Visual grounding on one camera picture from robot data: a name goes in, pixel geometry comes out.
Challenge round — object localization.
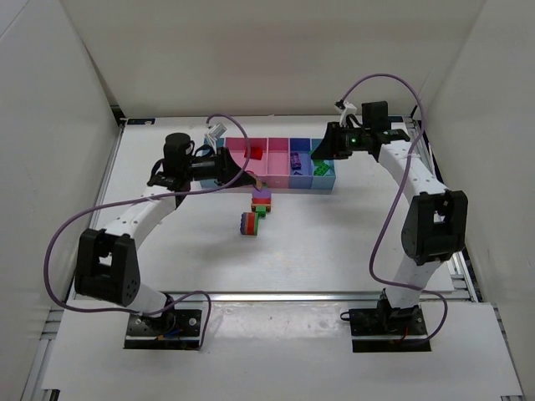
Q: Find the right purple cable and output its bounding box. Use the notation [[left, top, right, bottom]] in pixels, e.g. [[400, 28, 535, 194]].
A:
[[342, 74, 449, 344]]

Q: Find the green lego brick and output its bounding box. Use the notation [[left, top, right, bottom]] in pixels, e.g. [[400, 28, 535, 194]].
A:
[[313, 160, 331, 176]]

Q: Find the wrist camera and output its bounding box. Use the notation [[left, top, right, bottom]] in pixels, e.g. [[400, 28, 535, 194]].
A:
[[206, 123, 227, 141], [334, 100, 359, 127]]

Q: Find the striped purple red lego stack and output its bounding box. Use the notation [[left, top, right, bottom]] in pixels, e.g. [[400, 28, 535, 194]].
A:
[[240, 212, 259, 236]]

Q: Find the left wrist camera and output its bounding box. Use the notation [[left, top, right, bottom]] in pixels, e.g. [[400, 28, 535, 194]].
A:
[[206, 123, 227, 141]]

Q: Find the light blue bin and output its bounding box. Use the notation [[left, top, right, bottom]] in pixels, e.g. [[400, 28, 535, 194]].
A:
[[200, 136, 225, 190], [311, 160, 336, 191]]

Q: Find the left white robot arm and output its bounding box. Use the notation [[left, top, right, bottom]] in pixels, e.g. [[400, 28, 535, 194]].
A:
[[74, 133, 257, 331]]

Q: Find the narrow pink bin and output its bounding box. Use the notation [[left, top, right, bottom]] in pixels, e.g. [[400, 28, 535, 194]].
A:
[[267, 138, 290, 189]]

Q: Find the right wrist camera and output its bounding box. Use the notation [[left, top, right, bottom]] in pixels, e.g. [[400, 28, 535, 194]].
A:
[[334, 100, 359, 127]]

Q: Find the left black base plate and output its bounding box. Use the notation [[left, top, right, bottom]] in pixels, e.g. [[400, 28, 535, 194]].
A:
[[123, 302, 205, 351]]

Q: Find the purple green red lego stack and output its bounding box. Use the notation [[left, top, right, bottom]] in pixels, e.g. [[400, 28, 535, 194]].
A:
[[251, 186, 272, 213]]

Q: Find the left light blue bin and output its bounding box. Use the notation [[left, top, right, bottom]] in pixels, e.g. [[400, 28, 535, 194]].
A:
[[200, 136, 225, 190]]

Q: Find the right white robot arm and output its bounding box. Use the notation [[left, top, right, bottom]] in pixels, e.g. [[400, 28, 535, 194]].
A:
[[311, 100, 468, 335]]

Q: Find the right light blue bin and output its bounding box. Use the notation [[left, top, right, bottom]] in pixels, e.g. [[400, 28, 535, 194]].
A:
[[311, 160, 336, 191]]

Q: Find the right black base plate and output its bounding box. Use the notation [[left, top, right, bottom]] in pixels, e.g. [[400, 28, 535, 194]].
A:
[[339, 307, 431, 353]]

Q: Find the large pink bin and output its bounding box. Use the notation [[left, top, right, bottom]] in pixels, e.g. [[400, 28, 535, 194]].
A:
[[224, 137, 268, 186]]

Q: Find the white table board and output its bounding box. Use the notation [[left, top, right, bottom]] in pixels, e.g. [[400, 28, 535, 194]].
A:
[[77, 123, 456, 296]]

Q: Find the dark blue bin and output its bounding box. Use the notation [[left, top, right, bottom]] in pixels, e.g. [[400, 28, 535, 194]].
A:
[[289, 138, 313, 190]]

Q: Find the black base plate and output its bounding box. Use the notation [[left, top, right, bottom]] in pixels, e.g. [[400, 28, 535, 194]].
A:
[[123, 302, 205, 351], [339, 307, 431, 353]]

